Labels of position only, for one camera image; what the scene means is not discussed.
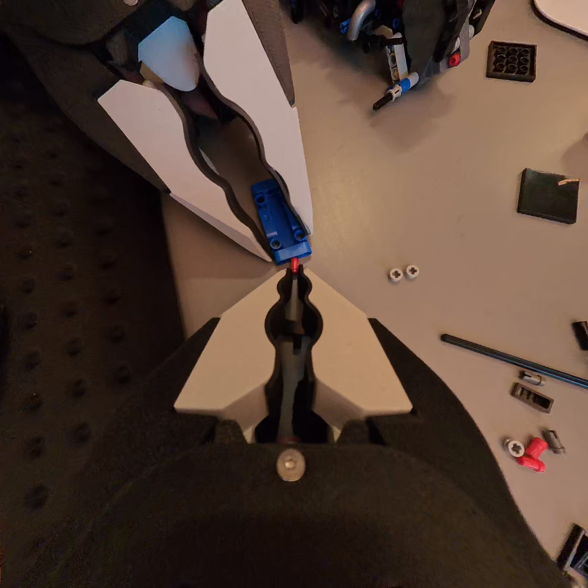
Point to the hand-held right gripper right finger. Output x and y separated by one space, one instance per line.
358 367

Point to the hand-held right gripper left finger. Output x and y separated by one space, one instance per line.
220 367

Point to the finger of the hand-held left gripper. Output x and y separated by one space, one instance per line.
151 138
257 92

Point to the blue toy brick panel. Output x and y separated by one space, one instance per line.
278 220

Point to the long black axle rod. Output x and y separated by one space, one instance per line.
505 357

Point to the small grey round bush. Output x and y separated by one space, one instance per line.
514 448

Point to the dark grille tile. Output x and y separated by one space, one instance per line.
532 398

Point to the black toy truck chassis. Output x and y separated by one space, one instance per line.
427 36

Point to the red angled connector piece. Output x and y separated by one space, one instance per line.
533 454

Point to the dark grey connector pin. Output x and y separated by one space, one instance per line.
553 442

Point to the small black toy brick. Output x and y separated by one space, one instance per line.
581 335

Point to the black square flat tile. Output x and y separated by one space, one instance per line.
546 197

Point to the black square studded plate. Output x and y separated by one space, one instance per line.
511 61

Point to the black wedge toy piece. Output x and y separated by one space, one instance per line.
572 546

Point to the white book stand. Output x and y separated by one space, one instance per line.
565 13

